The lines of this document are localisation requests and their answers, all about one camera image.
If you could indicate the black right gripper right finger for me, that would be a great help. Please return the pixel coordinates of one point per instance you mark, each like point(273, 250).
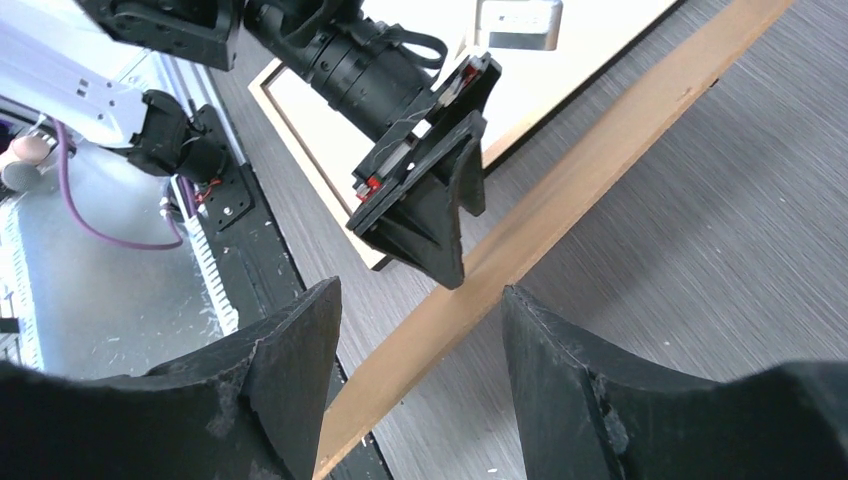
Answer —
point(589, 409)

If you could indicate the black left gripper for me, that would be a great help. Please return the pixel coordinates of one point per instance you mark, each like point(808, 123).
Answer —
point(425, 163)

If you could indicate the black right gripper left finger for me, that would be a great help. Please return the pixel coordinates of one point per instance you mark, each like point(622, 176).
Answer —
point(248, 406)

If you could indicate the brown cardboard backing board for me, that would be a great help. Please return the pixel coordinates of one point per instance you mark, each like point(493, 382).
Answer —
point(624, 132)

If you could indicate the light wooden picture frame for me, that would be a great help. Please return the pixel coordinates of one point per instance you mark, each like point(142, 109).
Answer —
point(394, 110)

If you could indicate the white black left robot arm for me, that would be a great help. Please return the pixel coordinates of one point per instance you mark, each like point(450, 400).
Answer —
point(149, 128)

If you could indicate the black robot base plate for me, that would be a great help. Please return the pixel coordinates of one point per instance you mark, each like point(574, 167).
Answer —
point(253, 270)

